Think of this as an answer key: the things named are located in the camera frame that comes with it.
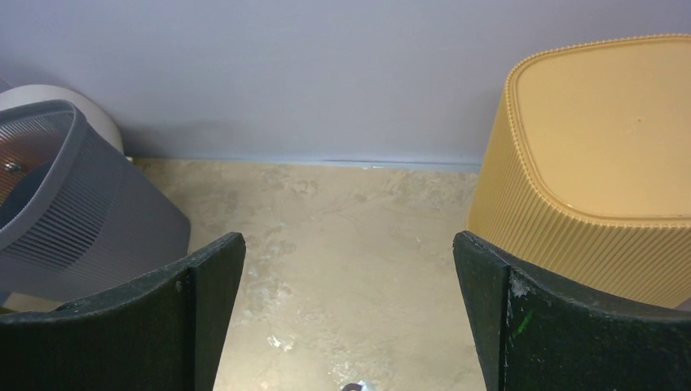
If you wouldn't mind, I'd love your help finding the white cylindrical bin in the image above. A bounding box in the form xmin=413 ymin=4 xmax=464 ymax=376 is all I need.
xmin=1 ymin=84 xmax=124 ymax=153

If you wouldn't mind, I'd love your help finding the grey slatted plastic basket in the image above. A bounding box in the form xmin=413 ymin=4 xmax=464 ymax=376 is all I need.
xmin=1 ymin=100 xmax=191 ymax=302

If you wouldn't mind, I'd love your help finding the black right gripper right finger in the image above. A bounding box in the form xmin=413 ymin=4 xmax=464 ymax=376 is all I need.
xmin=453 ymin=231 xmax=690 ymax=390

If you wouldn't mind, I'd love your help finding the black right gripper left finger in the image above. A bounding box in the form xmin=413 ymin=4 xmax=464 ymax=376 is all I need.
xmin=1 ymin=232 xmax=246 ymax=390

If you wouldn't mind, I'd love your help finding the yellow slatted plastic basket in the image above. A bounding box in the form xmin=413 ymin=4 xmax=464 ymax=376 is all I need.
xmin=467 ymin=33 xmax=690 ymax=308

